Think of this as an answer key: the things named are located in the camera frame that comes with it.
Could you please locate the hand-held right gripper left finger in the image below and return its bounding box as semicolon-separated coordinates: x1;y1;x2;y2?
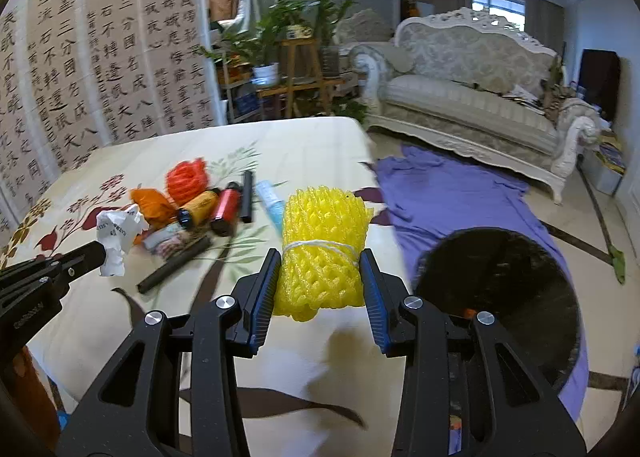
55;248;283;457

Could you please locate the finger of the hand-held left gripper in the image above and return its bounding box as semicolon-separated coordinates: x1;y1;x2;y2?
0;241;108;299

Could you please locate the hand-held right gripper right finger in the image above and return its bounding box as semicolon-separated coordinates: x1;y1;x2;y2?
359;248;588;457

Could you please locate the white paper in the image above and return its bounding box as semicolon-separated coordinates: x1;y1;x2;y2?
95;204;151;278

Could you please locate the yellow foam fruit net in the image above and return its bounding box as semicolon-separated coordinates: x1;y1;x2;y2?
272;187;376;323

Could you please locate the red cylinder with black cap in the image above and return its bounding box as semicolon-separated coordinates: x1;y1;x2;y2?
210;181;243;238

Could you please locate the black trash bin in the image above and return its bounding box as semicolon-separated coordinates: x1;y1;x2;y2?
412;227;583;388

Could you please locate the crumpled patterned wrapper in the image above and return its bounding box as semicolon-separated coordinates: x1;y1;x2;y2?
142;226;201;258

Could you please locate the orange plastic bag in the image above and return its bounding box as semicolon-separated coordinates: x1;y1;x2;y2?
130;187;178;230

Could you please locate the long black stick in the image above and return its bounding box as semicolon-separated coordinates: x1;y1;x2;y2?
136;237;212;294

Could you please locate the light blue tube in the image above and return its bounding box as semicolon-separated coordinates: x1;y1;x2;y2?
255;179;286;230

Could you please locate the short black stick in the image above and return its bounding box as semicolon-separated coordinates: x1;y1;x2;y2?
241;170;254;224

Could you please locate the orange and black cylinder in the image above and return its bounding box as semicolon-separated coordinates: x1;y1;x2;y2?
176;188;221;230

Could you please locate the purple cloth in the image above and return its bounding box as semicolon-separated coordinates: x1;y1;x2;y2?
372;144;591;420

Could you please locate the orange-red foam fruit net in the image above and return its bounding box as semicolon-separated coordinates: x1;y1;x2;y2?
165;157;211;208

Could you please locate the floral tablecloth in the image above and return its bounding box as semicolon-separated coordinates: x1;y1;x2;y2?
0;117;416;457

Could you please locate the blue storage box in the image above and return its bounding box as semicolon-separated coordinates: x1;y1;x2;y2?
235;92;262;116

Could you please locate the calligraphy folding screen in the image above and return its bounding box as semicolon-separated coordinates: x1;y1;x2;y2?
0;0;223;238

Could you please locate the ornate white sofa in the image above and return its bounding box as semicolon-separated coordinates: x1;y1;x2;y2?
350;7;598;205

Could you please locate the white flower pot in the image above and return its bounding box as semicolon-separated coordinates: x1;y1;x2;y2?
252;62;280;88

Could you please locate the wooden plant stand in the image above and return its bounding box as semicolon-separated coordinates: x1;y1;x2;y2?
257;37;351;120

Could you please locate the green object on floor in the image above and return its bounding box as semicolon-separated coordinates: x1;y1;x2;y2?
607;247;627;285

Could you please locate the clutter on sofa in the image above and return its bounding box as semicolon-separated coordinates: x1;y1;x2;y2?
500;82;571;124

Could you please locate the box with colourful contents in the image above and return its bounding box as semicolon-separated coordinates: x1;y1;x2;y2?
585;137;627;196

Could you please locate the grey patterned cushion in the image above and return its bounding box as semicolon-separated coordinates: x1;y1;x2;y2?
335;9;396;45

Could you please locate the green potted plant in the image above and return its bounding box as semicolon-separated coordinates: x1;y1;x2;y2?
200;0;356;72

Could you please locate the dark cabinet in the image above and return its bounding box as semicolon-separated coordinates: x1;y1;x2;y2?
580;49;621;122

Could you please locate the window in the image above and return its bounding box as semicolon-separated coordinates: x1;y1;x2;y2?
470;0;528;32

